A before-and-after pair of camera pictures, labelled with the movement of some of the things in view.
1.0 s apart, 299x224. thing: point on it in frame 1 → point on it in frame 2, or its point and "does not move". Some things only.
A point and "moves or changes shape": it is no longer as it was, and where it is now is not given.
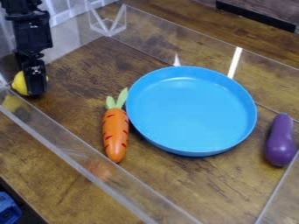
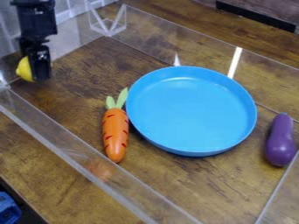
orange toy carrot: (116, 128) does not move
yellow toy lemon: (19, 82) moves or changes shape
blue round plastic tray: (191, 111) does not move
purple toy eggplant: (280, 146) does not move
